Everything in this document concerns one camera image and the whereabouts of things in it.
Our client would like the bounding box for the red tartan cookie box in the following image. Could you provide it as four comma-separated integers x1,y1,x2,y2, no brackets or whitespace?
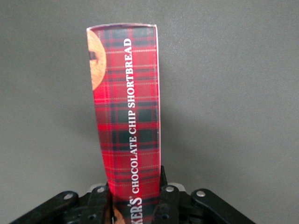
85,22,162,224

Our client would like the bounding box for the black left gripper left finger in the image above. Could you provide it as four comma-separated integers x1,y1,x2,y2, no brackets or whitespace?
8,183,113,224

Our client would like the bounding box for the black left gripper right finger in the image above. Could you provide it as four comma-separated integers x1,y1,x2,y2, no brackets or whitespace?
153,165,256,224

